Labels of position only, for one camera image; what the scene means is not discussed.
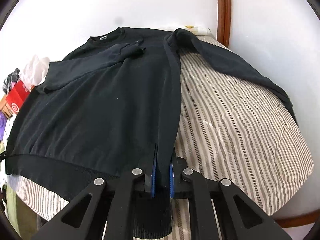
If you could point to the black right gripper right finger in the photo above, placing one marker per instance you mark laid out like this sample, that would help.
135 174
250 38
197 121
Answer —
219 209

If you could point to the red paper bag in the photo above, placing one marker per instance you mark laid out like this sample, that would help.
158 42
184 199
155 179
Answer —
17 96

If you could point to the white plastic bag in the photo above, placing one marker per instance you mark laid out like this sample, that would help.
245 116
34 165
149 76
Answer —
34 73

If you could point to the striped beige mattress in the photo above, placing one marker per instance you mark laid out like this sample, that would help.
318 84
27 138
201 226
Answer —
234 129

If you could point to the white printed rolled mat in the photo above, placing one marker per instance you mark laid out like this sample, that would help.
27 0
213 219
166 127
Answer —
198 31

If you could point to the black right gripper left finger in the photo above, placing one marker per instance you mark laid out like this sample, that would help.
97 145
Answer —
122 208

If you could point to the black sweatshirt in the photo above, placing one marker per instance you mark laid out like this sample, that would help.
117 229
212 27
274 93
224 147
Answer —
111 105

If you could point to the brown wooden door frame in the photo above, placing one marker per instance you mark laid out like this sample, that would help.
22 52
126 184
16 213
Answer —
224 8

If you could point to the dark patterned clothes pile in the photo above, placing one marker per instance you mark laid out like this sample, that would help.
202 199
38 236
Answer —
10 81

